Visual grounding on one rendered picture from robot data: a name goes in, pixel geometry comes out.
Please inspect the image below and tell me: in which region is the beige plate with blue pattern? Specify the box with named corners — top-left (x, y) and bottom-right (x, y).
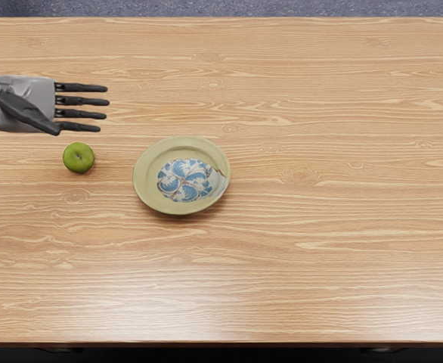
top-left (132, 135), bottom-right (232, 216)

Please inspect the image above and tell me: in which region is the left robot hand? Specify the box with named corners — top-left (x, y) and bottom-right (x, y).
top-left (0, 75), bottom-right (111, 137)

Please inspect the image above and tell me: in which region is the green apple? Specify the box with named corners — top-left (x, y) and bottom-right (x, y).
top-left (62, 141), bottom-right (96, 175)

